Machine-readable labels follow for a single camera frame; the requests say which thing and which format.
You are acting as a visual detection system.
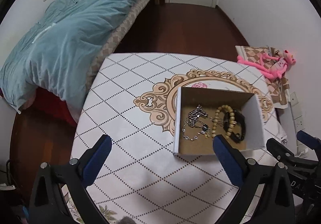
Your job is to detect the black wristband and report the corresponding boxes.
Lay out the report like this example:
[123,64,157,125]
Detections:
[224,110,247,142]

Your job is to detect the pink plush toy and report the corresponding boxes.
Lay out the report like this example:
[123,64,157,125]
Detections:
[237,50,289,80]

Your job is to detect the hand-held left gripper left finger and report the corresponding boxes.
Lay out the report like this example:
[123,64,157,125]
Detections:
[29,135,112,216]

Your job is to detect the brown checkered cloth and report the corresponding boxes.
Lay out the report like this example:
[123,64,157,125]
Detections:
[235,45,292,109]

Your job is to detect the white diamond-pattern tablecloth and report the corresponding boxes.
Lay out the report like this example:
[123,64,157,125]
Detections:
[60,53,289,224]

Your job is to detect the wooden bead bracelet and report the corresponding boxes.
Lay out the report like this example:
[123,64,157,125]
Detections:
[213,105,237,139]

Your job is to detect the thin silver chain necklace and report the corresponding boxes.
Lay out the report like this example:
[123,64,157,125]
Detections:
[182,124,210,141]

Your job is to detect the white power strip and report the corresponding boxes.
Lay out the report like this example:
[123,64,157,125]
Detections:
[288,92,310,158]

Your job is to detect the bed with checkered sheet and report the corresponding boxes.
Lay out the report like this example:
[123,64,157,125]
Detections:
[0,0,164,127]

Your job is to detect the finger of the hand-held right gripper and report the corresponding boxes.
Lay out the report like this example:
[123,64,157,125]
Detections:
[297,131,321,151]
[266,138,296,163]

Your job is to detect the cardboard box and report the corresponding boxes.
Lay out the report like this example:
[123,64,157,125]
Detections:
[173,86,266,156]

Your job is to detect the chunky silver chain bracelet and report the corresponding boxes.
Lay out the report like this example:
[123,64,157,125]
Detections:
[188,105,208,126]

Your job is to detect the light blue quilt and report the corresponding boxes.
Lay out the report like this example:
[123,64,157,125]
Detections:
[0,0,149,114]

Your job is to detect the dark bag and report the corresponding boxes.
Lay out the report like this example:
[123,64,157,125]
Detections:
[0,159,25,224]

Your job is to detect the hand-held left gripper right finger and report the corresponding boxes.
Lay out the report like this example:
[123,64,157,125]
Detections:
[213,134,295,216]

